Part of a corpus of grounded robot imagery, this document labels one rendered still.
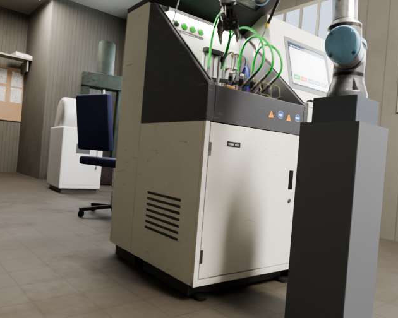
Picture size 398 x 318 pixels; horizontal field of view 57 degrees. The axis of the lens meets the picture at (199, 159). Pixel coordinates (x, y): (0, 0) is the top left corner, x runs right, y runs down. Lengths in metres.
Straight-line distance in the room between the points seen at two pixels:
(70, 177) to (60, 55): 2.94
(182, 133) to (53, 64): 5.82
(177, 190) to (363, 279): 0.84
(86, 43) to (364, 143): 6.73
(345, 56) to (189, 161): 0.76
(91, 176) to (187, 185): 3.76
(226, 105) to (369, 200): 0.70
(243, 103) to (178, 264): 0.80
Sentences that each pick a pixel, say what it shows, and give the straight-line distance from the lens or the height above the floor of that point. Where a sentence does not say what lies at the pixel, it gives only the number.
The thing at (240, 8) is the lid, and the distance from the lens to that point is 2.39.
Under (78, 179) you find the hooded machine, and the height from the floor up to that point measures 0.19.
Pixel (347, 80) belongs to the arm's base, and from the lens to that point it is 1.51.
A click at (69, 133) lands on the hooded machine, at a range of 5.21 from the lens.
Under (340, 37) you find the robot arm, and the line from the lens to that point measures 1.41.
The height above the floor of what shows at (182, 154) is 0.64.
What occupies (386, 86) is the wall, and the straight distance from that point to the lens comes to 4.03.
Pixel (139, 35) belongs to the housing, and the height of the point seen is 1.30.
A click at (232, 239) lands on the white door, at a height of 0.26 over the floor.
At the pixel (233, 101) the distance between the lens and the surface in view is 1.67.
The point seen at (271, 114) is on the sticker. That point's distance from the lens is 1.85.
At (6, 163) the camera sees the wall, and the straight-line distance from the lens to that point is 8.61.
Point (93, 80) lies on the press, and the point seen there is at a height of 1.82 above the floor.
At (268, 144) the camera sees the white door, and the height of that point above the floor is 0.72.
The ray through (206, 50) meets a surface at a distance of 2.26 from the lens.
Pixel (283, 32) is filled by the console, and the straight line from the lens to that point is 2.53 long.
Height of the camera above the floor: 0.63
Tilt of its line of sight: level
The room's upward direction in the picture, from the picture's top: 5 degrees clockwise
